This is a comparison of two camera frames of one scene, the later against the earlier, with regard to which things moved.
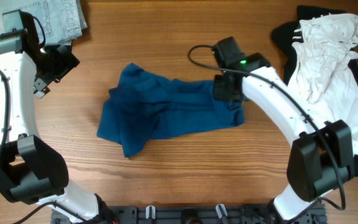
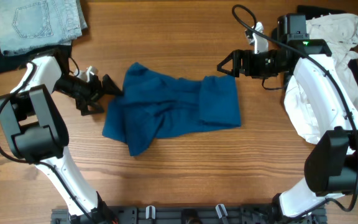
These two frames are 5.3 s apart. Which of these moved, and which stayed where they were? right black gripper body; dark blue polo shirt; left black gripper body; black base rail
Moved: right black gripper body; left black gripper body
Stayed: black base rail; dark blue polo shirt
